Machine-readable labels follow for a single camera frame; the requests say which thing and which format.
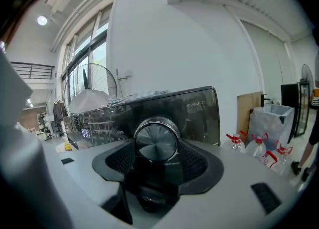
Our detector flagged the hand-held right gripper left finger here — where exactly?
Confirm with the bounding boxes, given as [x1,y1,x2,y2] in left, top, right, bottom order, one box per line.
[42,138,137,229]

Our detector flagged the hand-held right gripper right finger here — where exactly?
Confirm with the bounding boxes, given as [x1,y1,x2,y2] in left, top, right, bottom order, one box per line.
[154,139,298,229]

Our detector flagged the black washing machine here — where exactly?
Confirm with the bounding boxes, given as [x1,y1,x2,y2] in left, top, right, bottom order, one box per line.
[63,86,221,199]

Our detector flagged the silver metal control knob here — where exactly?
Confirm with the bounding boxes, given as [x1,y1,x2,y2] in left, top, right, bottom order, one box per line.
[134,117,180,163]

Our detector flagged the clear water bottle red cap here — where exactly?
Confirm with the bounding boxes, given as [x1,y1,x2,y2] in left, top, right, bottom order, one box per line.
[245,133,269,159]
[259,150,279,171]
[273,140,294,175]
[221,133,246,153]

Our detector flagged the dark hanging garment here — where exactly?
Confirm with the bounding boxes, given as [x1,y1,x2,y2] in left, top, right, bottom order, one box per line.
[52,97,69,124]

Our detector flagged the large leaning cardboard sheet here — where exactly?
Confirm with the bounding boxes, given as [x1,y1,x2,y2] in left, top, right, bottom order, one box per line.
[236,91,264,138]

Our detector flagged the checked cloth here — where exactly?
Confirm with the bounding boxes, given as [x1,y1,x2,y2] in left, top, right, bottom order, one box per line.
[107,89,171,105]

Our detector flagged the black cabinet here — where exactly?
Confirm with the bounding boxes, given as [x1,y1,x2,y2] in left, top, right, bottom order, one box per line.
[281,82,312,144]

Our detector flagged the black railing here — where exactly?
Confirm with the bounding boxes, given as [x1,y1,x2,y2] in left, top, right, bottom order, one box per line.
[11,61,55,80]

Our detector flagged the black-framed window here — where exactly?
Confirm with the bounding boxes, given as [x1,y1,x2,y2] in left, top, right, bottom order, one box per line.
[61,4,113,114]

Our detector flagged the grey wall pipe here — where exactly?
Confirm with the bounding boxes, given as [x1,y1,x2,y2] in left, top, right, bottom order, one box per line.
[116,69,125,98]

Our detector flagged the black pedestal fan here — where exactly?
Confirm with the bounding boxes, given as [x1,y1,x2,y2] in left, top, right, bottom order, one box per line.
[63,63,118,114]

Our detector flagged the grey pedestal fan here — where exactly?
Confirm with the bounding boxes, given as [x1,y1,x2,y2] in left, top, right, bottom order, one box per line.
[301,63,314,91]

